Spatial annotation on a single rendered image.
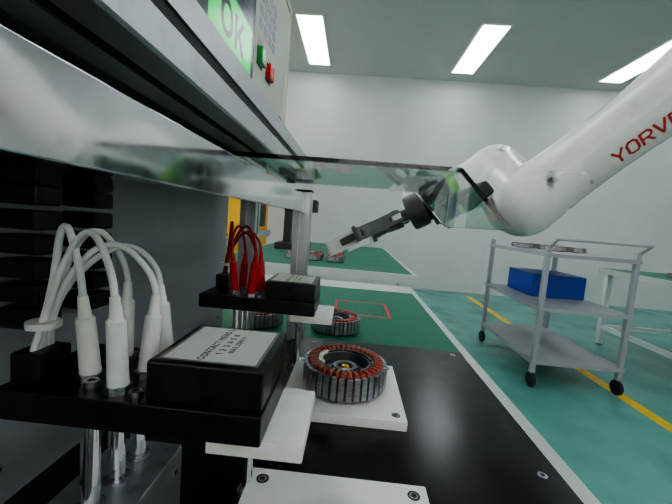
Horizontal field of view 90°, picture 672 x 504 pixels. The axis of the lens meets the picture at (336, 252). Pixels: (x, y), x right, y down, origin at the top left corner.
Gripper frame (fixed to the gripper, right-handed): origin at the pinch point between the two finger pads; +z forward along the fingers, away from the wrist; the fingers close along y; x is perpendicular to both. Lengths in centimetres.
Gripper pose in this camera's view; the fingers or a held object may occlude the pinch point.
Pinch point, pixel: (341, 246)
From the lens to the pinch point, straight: 76.6
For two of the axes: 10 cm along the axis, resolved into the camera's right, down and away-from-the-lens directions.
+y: 3.0, -0.6, 9.5
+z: -8.6, 4.1, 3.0
